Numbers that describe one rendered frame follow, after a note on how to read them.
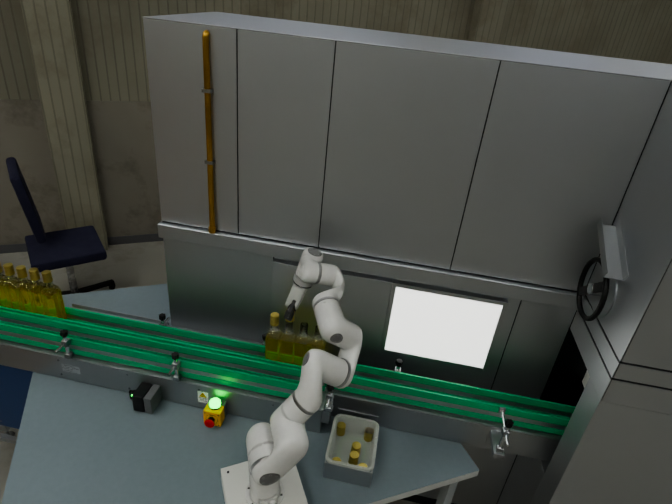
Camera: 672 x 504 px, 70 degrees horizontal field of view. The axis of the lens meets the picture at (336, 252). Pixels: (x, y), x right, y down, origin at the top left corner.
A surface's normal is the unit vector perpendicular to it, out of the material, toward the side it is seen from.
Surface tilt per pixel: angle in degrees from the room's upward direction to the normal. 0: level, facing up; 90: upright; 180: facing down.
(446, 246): 90
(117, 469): 0
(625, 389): 90
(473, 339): 90
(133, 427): 0
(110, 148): 90
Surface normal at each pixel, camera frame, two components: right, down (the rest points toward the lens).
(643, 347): -0.18, 0.47
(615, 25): 0.35, 0.48
